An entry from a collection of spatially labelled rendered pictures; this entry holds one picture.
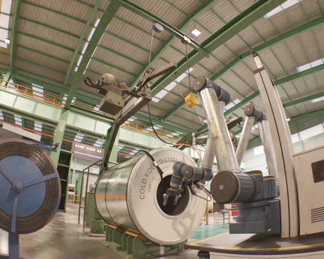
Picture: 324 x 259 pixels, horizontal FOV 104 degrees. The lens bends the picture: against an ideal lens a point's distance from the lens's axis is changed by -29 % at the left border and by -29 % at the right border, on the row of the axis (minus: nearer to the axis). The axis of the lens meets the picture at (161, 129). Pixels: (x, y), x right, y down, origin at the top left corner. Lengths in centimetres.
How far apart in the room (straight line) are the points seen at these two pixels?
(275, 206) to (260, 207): 13
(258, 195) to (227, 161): 35
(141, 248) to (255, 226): 136
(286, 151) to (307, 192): 35
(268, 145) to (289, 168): 77
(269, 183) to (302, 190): 56
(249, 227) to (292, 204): 33
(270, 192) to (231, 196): 74
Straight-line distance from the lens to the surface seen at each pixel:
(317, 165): 123
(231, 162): 113
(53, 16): 1549
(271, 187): 172
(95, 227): 348
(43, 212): 134
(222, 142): 118
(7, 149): 133
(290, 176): 134
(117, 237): 270
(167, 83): 486
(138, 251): 217
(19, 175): 131
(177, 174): 155
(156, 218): 200
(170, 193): 158
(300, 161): 124
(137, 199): 186
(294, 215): 134
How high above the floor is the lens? 64
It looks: 25 degrees up
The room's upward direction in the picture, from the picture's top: 1 degrees clockwise
